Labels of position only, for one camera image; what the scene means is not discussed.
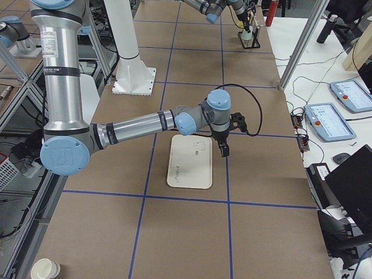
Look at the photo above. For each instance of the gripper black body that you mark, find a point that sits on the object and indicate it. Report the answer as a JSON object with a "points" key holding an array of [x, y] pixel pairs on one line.
{"points": [[220, 136], [243, 18]]}

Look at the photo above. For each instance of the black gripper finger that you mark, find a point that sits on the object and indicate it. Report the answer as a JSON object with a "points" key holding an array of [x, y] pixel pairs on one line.
{"points": [[247, 28], [224, 149]]}

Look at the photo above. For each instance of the green cup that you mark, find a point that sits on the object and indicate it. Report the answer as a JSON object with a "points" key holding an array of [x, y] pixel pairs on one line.
{"points": [[246, 36]]}

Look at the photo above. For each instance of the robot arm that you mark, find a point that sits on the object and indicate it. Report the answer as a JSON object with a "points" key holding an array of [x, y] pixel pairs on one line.
{"points": [[69, 141], [213, 10]]}

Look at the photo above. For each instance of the white tray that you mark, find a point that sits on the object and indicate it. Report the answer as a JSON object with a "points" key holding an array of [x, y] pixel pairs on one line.
{"points": [[190, 162]]}

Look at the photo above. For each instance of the paper cup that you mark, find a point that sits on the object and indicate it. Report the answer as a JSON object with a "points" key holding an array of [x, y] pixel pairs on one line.
{"points": [[45, 269]]}

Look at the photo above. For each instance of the red cylinder bottle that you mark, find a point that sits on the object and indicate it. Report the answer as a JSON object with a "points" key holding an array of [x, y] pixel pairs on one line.
{"points": [[271, 12]]}

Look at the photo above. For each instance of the black bottle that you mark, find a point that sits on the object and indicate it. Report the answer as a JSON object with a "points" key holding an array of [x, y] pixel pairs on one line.
{"points": [[325, 32]]}

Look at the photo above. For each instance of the near teach pendant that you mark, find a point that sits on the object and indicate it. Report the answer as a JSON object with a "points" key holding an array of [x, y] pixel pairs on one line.
{"points": [[328, 122]]}

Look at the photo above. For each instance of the teach pendant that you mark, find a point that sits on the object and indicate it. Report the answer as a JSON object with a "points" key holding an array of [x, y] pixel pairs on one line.
{"points": [[328, 122], [352, 95]]}

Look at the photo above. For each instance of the black box with label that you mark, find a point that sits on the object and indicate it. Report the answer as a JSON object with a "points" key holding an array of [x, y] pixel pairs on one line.
{"points": [[321, 192]]}

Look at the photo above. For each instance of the black computer mouse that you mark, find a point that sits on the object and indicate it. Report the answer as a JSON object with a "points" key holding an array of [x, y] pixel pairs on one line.
{"points": [[340, 158]]}

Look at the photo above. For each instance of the far teach pendant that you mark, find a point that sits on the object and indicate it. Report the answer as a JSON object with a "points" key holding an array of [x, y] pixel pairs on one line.
{"points": [[352, 95]]}

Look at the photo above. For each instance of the black laptop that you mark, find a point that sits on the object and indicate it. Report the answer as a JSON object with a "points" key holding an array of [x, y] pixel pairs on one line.
{"points": [[350, 182]]}

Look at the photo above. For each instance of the white chair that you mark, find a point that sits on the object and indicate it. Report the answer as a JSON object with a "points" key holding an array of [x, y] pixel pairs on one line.
{"points": [[89, 97]]}

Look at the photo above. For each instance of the white basket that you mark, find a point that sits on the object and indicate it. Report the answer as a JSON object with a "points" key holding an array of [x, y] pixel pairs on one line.
{"points": [[8, 171]]}

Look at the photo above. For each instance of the black wire cup rack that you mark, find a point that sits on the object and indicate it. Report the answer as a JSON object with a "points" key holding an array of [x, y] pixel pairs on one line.
{"points": [[254, 42]]}

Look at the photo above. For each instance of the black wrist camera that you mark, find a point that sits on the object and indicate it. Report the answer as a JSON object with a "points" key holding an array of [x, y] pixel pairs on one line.
{"points": [[237, 121]]}

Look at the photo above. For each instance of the aluminium frame post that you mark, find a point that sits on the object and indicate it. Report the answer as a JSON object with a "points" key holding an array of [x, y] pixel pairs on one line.
{"points": [[308, 30]]}

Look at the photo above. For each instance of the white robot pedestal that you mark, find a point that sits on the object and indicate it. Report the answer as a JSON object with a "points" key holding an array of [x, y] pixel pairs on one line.
{"points": [[132, 76]]}

